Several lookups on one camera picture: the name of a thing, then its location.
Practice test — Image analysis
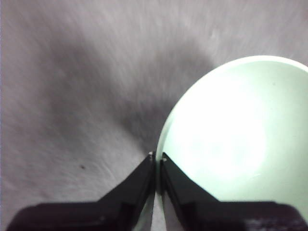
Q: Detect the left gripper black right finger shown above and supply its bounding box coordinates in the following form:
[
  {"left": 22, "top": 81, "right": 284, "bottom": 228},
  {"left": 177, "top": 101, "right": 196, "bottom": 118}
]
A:
[{"left": 160, "top": 152, "right": 307, "bottom": 231}]

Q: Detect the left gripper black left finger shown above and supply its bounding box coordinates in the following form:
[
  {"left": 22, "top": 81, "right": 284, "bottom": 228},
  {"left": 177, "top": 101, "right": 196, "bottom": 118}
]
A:
[{"left": 7, "top": 152, "right": 156, "bottom": 231}]

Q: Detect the pale green ribbed bowl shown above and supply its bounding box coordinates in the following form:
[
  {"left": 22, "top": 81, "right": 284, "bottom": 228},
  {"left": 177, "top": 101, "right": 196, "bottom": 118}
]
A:
[{"left": 134, "top": 55, "right": 308, "bottom": 231}]

